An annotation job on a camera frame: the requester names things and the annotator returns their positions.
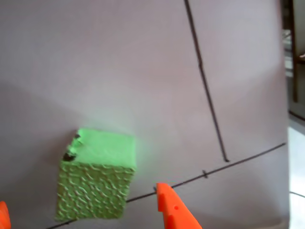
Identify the white sheet with drawn frame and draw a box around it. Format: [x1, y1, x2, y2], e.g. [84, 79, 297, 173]
[0, 0, 291, 229]

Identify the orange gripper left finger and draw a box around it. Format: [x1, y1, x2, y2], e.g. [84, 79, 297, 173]
[0, 201, 12, 229]

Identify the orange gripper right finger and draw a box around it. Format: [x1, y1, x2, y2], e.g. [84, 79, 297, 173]
[155, 182, 203, 229]

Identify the green textured cube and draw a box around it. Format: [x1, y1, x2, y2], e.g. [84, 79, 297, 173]
[54, 128, 138, 221]

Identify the brown wooden furniture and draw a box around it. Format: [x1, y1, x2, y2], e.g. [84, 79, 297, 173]
[291, 0, 305, 104]

